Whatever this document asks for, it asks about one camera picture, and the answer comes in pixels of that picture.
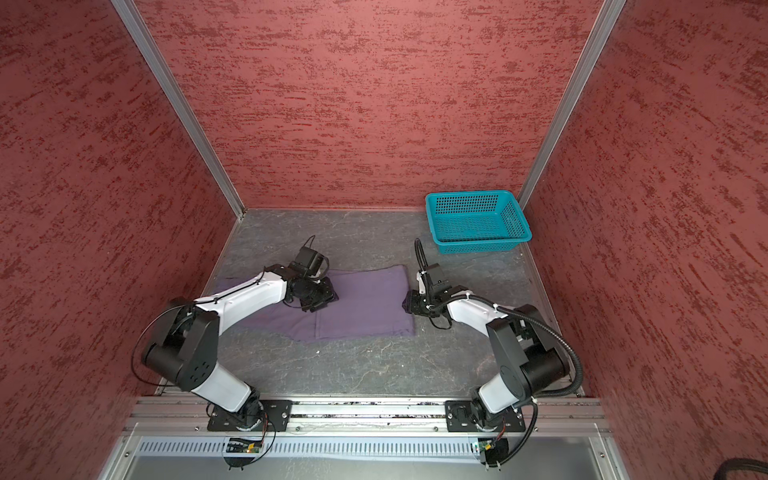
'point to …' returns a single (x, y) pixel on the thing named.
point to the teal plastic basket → (475, 221)
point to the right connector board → (493, 451)
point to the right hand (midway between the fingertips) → (407, 311)
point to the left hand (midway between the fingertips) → (335, 305)
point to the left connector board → (241, 445)
